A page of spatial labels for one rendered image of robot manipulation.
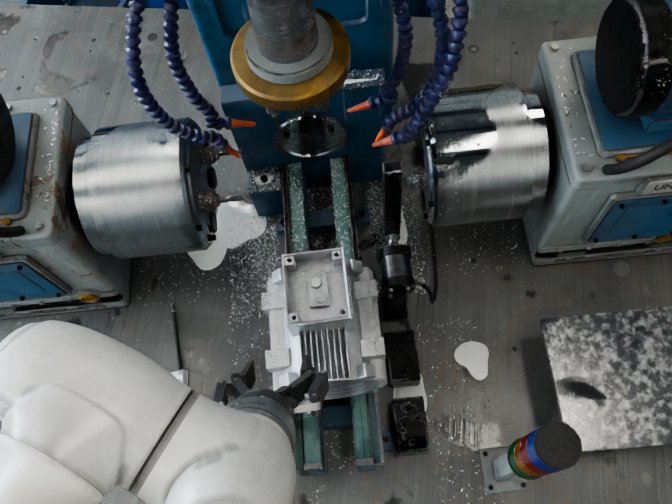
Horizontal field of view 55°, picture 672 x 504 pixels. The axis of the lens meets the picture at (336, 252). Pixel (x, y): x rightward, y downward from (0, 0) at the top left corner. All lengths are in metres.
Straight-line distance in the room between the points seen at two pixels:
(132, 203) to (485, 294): 0.72
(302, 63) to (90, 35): 1.03
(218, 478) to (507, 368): 0.89
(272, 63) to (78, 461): 0.61
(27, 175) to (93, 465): 0.73
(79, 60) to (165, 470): 1.42
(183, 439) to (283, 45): 0.56
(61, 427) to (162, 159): 0.66
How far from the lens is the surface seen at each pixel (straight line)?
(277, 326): 1.08
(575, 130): 1.15
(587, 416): 1.23
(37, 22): 2.00
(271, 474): 0.57
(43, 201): 1.19
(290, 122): 1.23
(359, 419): 1.18
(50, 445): 0.57
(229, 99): 1.20
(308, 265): 1.05
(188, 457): 0.57
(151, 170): 1.14
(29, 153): 1.24
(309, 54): 0.96
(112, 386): 0.58
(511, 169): 1.12
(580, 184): 1.12
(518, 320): 1.37
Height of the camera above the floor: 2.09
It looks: 67 degrees down
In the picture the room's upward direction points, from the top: 10 degrees counter-clockwise
